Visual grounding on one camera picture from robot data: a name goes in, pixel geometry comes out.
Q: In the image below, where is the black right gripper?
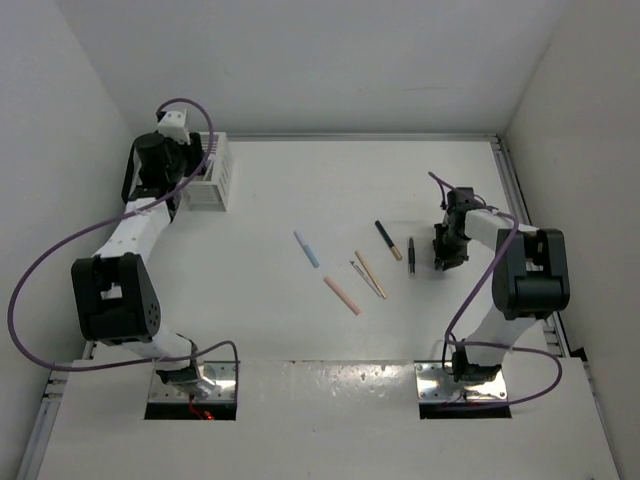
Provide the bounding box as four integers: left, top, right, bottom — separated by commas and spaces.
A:
434, 223, 471, 271

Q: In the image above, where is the black clear-capped lip pencil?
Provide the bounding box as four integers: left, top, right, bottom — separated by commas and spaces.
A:
408, 236, 416, 277

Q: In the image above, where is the black gold mascara tube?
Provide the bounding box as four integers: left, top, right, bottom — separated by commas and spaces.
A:
374, 220, 403, 261

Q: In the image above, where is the pink makeup pen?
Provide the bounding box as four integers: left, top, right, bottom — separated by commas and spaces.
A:
323, 276, 361, 316

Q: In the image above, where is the blue white makeup pen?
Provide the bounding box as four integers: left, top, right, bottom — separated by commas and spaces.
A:
294, 230, 319, 268

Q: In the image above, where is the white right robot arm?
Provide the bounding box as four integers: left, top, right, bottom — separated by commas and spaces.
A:
433, 187, 570, 383

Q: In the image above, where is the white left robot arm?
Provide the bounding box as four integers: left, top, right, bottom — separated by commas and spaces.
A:
71, 132, 215, 399

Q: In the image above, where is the tan makeup pencil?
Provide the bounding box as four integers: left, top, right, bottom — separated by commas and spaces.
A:
354, 250, 387, 299

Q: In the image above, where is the thin silver makeup brush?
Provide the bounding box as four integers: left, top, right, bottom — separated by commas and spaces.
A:
349, 260, 382, 298

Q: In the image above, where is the white slotted organizer box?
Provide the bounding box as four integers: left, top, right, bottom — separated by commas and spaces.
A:
183, 132, 233, 212

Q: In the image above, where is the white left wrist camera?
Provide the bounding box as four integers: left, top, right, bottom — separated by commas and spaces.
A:
157, 110, 191, 145

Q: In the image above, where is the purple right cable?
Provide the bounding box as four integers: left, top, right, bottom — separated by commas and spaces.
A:
428, 171, 561, 407

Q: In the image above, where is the purple cable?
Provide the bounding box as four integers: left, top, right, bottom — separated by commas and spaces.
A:
6, 98, 240, 372
428, 171, 561, 407

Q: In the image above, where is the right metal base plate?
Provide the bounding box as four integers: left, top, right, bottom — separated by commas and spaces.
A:
414, 361, 508, 405

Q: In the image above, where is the metal base plate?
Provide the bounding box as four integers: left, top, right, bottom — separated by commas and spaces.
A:
148, 361, 236, 405
414, 361, 508, 405

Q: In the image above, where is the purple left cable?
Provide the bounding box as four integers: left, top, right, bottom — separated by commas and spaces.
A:
6, 98, 240, 372

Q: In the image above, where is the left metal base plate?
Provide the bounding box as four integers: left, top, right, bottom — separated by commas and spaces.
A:
148, 361, 236, 405

